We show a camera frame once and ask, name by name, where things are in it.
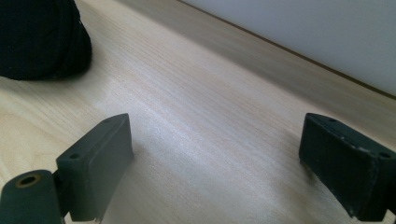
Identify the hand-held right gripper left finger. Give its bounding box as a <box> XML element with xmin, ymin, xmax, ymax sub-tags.
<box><xmin>55</xmin><ymin>113</ymin><xmax>135</xmax><ymax>223</ymax></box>

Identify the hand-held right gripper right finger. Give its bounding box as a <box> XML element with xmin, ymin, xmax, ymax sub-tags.
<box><xmin>298</xmin><ymin>112</ymin><xmax>396</xmax><ymax>223</ymax></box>

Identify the black cloth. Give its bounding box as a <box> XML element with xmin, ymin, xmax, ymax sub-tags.
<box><xmin>0</xmin><ymin>0</ymin><xmax>93</xmax><ymax>81</ymax></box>

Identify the white board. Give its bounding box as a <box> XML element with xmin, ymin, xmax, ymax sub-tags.
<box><xmin>178</xmin><ymin>0</ymin><xmax>396</xmax><ymax>100</ymax></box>

